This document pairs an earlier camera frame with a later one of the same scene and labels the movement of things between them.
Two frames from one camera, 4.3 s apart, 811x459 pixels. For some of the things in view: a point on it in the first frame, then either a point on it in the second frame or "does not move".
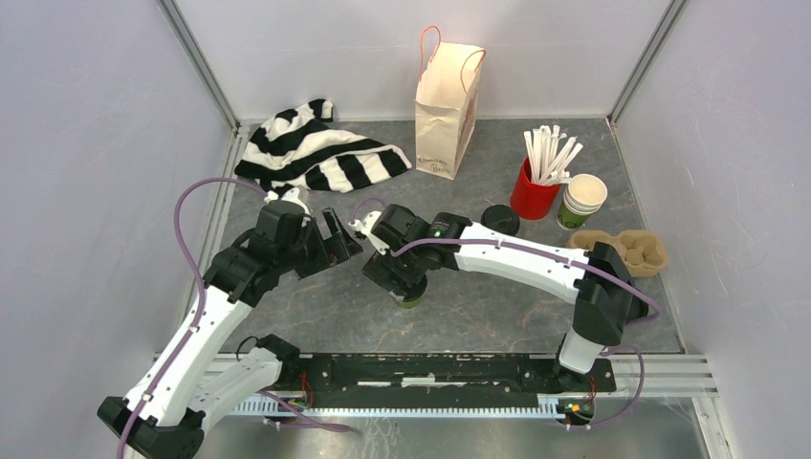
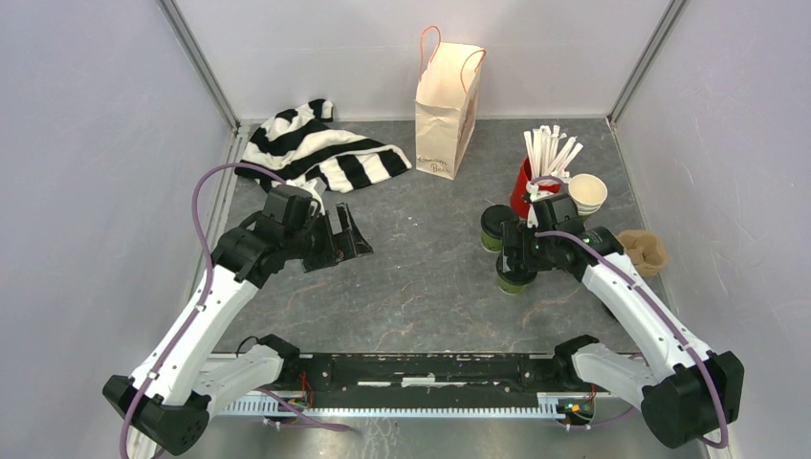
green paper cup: x=408 y=304 to x=511 y=288
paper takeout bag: x=447 y=102 does not move
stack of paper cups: x=583 y=197 does not move
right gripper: x=379 y=268 to x=515 y=232
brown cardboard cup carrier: x=644 y=251 does not move
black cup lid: x=501 y=218 does not move
